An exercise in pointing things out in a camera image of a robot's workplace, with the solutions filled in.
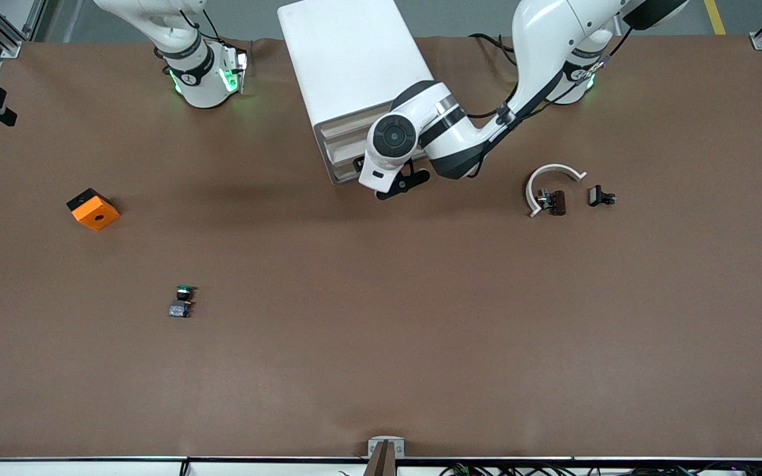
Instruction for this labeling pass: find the white table edge rail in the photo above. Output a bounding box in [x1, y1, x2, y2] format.
[0, 456, 762, 476]

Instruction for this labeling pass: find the small brown component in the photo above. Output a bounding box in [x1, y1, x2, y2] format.
[536, 188, 567, 217]

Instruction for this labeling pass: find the brown post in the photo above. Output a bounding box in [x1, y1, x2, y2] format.
[363, 442, 398, 476]

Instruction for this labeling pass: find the white curved plastic ring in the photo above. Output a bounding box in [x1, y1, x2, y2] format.
[525, 163, 587, 219]

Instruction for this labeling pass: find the bundle of cables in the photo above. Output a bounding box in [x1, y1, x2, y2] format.
[441, 463, 762, 476]

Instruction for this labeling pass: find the grey metal bracket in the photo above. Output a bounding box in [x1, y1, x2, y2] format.
[368, 436, 405, 458]

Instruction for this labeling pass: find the black base cable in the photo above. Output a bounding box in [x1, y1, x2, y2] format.
[470, 33, 519, 67]

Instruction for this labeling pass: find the white drawer cabinet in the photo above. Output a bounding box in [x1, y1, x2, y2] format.
[278, 0, 436, 186]

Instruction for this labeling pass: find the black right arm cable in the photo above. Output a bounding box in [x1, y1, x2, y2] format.
[179, 5, 224, 47]

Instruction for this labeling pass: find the brown table cover sheet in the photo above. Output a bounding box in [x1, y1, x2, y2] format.
[0, 34, 762, 460]

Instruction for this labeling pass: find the green push button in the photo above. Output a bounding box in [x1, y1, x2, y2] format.
[169, 284, 198, 319]

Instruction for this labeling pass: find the orange and black box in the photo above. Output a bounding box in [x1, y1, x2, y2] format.
[66, 188, 120, 232]

